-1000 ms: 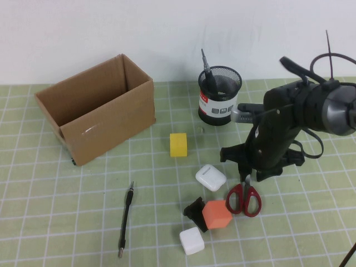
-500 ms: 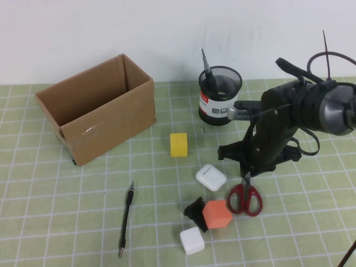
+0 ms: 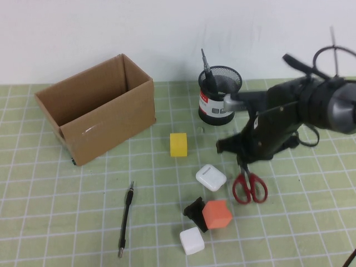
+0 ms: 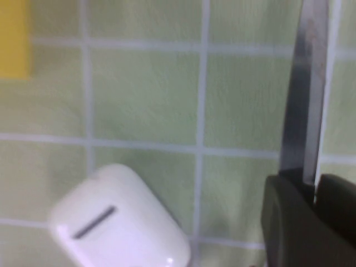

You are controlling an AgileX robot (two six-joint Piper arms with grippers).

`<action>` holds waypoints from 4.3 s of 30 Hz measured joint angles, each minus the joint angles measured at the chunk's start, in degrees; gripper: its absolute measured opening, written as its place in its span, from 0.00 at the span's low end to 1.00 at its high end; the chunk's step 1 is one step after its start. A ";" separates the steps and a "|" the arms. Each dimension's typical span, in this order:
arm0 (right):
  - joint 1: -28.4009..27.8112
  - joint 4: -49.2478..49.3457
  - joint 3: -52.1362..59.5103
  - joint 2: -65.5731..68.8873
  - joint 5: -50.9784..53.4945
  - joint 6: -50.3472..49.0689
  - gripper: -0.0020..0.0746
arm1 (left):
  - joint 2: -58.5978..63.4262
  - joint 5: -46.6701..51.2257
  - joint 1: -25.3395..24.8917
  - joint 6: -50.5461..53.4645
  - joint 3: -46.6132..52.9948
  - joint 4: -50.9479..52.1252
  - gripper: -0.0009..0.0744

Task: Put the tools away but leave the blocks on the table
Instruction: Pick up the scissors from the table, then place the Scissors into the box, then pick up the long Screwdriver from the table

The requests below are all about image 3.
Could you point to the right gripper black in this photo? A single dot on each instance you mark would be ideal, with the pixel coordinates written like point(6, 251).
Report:
point(267, 130)

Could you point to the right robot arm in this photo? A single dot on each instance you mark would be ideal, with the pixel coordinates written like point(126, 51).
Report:
point(342, 111)

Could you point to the white earbuds case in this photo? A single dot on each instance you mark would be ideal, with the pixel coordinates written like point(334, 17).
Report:
point(211, 178)

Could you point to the small pale scrap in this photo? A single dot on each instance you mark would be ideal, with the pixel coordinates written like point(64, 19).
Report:
point(200, 129)

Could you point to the black mesh pen holder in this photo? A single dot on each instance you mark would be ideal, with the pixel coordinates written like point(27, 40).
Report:
point(214, 115)

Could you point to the orange foam block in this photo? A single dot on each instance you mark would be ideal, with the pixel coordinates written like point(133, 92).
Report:
point(215, 219)

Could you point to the yellow foam block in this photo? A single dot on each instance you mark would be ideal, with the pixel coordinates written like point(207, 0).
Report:
point(178, 144)

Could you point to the green grid table mat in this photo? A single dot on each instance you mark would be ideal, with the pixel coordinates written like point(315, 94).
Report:
point(278, 222)

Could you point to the white foam block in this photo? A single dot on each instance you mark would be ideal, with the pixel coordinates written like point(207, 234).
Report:
point(192, 240)

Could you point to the open cardboard box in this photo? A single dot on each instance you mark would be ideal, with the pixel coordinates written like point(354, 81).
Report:
point(111, 130)

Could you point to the black zip tie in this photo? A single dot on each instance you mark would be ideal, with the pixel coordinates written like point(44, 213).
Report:
point(335, 55)

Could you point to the black plastic bracket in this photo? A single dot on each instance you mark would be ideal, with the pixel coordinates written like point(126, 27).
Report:
point(194, 214)

